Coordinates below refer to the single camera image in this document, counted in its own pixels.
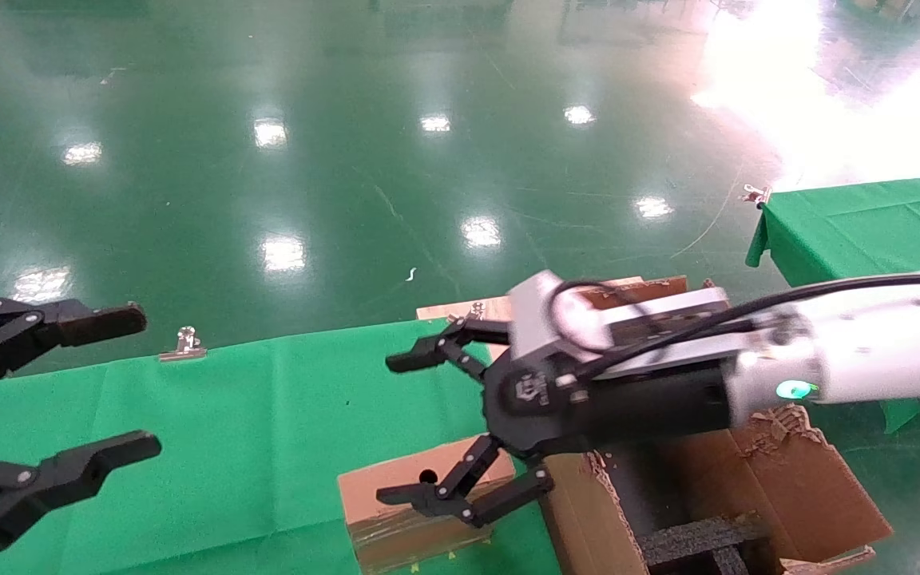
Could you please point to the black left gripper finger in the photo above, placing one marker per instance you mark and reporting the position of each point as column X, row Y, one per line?
column 77, row 471
column 93, row 321

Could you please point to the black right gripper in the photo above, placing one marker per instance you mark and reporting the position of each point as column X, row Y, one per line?
column 636, row 411

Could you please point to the small cardboard box with hole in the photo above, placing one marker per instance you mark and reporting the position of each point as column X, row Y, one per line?
column 384, row 495

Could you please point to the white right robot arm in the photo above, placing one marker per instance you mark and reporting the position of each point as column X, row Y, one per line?
column 875, row 343

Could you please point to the large open brown carton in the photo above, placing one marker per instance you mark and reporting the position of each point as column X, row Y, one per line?
column 811, row 487

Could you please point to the silver binder clip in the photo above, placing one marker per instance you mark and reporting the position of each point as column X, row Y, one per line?
column 476, row 310
column 755, row 194
column 184, row 345

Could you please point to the large green tablecloth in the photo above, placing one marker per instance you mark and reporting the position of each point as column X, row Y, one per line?
column 228, row 415

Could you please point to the green tablecloth with hanging corner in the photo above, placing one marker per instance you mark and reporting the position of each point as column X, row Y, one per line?
column 859, row 231

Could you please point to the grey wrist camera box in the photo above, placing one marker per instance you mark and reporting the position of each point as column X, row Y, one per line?
column 532, row 319

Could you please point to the silver camera mount bracket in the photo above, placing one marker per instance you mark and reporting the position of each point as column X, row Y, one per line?
column 668, row 307

